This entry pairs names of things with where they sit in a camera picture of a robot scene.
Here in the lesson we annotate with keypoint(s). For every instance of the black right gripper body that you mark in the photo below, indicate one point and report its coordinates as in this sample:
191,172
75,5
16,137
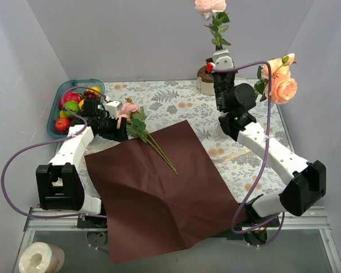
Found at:
224,75

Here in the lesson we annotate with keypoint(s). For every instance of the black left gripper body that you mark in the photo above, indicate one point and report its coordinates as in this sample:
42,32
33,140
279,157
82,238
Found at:
120,129

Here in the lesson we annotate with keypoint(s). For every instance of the pink rose stem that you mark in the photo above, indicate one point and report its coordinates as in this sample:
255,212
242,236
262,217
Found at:
135,125
214,10

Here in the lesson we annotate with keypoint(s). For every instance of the peach rose stem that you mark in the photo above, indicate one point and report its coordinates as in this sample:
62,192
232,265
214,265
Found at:
284,87

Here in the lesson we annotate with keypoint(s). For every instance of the cream printed ribbon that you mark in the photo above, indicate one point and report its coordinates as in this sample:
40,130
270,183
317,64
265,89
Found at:
232,156

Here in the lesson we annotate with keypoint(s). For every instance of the red wrapping paper sheet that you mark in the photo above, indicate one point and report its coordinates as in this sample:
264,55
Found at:
154,207

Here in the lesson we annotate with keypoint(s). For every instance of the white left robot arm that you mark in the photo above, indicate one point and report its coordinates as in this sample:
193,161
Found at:
59,184

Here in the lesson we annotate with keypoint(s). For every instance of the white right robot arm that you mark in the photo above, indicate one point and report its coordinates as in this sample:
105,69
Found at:
305,181

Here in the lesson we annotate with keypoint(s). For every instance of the white ribbed ceramic vase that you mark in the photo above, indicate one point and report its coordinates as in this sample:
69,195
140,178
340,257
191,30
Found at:
221,133

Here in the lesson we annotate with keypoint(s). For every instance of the brown topped white jar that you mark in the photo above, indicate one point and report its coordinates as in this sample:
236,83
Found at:
205,83

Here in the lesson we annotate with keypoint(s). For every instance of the purple toy grapes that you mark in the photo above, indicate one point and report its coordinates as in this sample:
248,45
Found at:
88,95

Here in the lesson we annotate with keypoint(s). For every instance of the green toy watermelon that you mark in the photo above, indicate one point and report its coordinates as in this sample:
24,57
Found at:
69,108

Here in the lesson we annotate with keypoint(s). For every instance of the yellow toy lemon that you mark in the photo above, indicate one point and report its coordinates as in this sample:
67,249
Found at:
96,90

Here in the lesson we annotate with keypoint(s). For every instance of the red toy apple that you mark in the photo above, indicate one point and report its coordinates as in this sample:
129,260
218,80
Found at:
62,125

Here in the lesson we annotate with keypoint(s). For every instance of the red toy dragon fruit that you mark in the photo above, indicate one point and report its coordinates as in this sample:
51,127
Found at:
69,96

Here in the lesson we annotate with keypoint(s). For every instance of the white tissue paper roll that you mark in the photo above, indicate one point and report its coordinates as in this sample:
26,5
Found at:
41,257

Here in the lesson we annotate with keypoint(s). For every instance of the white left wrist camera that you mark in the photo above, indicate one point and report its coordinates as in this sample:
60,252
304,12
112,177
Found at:
113,107

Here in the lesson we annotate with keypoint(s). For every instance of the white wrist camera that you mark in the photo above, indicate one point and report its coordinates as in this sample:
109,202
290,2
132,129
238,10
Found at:
113,107
220,62

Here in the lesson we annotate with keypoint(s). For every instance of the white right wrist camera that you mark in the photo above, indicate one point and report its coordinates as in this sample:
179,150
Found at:
220,62

